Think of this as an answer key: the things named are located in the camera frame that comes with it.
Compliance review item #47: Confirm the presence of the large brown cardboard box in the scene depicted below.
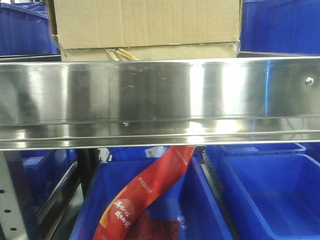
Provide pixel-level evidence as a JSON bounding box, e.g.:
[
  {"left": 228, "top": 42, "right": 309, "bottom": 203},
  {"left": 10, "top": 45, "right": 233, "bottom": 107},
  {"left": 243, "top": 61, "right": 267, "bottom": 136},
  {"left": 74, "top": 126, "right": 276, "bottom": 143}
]
[{"left": 45, "top": 0, "right": 243, "bottom": 62}]

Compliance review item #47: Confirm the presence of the perforated grey shelf post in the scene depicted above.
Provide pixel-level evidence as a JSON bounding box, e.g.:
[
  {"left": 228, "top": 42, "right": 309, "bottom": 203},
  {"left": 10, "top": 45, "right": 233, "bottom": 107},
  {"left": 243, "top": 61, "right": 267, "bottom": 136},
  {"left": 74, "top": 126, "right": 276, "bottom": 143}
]
[{"left": 0, "top": 151, "right": 41, "bottom": 240}]

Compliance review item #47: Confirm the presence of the crumpled yellowish packing tape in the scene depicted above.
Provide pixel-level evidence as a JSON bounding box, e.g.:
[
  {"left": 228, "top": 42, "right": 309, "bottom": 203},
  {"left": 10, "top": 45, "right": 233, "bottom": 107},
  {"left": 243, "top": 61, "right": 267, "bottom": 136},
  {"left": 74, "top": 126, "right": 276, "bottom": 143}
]
[{"left": 105, "top": 48, "right": 139, "bottom": 61}]

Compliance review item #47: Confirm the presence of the blue plastic bin lower left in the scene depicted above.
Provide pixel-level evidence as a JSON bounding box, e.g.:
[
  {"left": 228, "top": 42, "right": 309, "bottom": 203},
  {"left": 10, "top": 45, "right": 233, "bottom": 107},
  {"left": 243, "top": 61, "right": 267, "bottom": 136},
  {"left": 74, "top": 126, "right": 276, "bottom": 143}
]
[{"left": 21, "top": 149, "right": 77, "bottom": 207}]

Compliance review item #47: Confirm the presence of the blue plastic bin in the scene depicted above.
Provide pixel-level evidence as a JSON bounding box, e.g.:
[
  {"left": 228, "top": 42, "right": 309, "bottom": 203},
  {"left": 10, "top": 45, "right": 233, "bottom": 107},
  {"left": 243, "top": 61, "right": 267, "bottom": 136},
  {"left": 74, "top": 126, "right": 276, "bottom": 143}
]
[
  {"left": 69, "top": 157, "right": 232, "bottom": 240},
  {"left": 204, "top": 143, "right": 320, "bottom": 240},
  {"left": 21, "top": 149, "right": 77, "bottom": 207}
]

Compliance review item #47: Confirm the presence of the red snack bag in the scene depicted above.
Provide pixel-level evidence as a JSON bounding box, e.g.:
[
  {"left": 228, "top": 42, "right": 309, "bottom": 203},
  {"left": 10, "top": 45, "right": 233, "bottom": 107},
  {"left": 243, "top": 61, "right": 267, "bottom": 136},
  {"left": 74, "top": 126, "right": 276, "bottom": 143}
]
[{"left": 93, "top": 145, "right": 196, "bottom": 240}]

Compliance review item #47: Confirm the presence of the blue bin upper right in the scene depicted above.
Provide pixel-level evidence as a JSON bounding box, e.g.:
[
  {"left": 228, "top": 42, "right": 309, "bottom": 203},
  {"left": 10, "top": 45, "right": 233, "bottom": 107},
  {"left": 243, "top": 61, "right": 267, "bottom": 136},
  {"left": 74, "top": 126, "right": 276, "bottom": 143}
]
[{"left": 240, "top": 0, "right": 320, "bottom": 55}]

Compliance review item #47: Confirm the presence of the blue plastic bin right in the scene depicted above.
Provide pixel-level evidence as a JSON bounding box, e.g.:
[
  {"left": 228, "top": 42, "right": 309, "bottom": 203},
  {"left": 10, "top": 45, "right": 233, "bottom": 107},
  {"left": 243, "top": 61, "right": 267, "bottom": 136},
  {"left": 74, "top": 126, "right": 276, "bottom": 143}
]
[{"left": 204, "top": 143, "right": 320, "bottom": 240}]

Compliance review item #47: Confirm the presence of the stainless steel shelf rail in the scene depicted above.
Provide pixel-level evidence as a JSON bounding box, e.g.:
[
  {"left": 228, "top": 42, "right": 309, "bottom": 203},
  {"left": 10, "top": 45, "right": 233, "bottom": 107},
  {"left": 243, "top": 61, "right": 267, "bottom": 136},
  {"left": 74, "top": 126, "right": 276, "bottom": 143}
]
[{"left": 0, "top": 56, "right": 320, "bottom": 151}]

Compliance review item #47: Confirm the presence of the blue bin upper left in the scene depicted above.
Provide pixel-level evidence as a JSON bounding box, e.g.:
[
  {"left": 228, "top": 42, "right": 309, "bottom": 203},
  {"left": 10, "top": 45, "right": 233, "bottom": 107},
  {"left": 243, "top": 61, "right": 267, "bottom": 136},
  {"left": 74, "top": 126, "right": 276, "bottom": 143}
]
[{"left": 0, "top": 1, "right": 58, "bottom": 56}]

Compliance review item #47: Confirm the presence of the blue plastic bin center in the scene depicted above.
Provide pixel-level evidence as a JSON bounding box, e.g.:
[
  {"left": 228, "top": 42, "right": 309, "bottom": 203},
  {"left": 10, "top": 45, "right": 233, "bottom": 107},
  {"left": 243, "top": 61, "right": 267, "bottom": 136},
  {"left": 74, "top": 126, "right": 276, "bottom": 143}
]
[{"left": 69, "top": 157, "right": 232, "bottom": 240}]

